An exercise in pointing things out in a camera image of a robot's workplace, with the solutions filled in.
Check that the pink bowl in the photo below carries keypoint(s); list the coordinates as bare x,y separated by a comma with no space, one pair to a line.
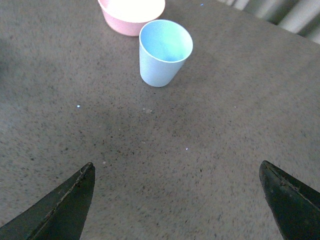
127,17

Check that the blue cup near pink bowl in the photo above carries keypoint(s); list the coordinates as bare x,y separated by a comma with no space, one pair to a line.
164,46

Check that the grey curtain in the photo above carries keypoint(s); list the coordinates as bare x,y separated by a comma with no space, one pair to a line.
301,17

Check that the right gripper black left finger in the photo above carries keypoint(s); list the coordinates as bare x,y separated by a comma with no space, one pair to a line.
60,215

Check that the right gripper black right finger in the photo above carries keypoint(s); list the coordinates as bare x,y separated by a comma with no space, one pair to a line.
295,206

